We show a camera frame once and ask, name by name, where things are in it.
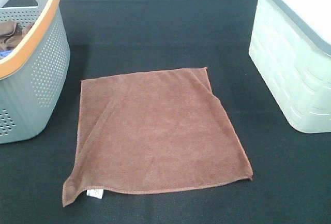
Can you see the blue cloth in basket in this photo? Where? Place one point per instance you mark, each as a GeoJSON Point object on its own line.
{"type": "Point", "coordinates": [5, 53]}

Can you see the brown towel in basket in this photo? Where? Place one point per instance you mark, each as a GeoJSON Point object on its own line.
{"type": "Point", "coordinates": [12, 34]}

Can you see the brown towel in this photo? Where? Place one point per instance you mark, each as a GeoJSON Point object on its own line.
{"type": "Point", "coordinates": [153, 132]}
{"type": "Point", "coordinates": [12, 34]}

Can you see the black table cloth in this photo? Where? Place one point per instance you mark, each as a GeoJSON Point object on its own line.
{"type": "Point", "coordinates": [291, 170]}

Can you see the grey basket with orange rim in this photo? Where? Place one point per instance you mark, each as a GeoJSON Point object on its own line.
{"type": "Point", "coordinates": [33, 74]}

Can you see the white basket with grey rim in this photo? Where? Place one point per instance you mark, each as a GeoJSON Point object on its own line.
{"type": "Point", "coordinates": [290, 47]}

